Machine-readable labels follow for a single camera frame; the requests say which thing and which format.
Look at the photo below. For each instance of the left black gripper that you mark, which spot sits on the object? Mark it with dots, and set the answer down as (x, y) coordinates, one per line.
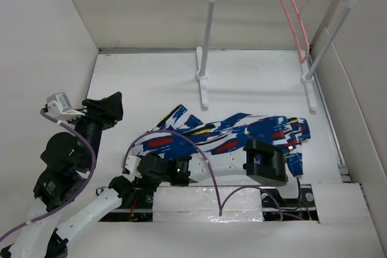
(109, 110)

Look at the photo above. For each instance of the blue patterned trousers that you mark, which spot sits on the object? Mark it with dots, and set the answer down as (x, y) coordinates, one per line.
(181, 133)

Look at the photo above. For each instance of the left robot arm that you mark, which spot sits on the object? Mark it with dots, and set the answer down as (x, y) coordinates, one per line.
(71, 158)

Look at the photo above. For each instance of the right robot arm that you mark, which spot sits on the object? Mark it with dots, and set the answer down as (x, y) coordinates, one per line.
(265, 164)

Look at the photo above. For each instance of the white metal clothes rack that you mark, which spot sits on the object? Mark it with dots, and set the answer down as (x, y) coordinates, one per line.
(307, 69)

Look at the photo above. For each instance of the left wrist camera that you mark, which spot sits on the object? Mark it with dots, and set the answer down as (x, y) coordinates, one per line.
(59, 107)

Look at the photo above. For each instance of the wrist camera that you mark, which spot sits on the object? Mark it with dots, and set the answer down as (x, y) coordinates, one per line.
(130, 165)
(59, 107)

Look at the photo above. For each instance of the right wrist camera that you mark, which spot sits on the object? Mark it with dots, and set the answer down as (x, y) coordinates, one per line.
(130, 165)

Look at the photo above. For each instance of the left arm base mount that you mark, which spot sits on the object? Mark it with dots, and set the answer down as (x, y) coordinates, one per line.
(140, 210)

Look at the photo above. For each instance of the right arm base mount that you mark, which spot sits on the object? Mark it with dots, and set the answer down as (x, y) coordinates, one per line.
(301, 208)

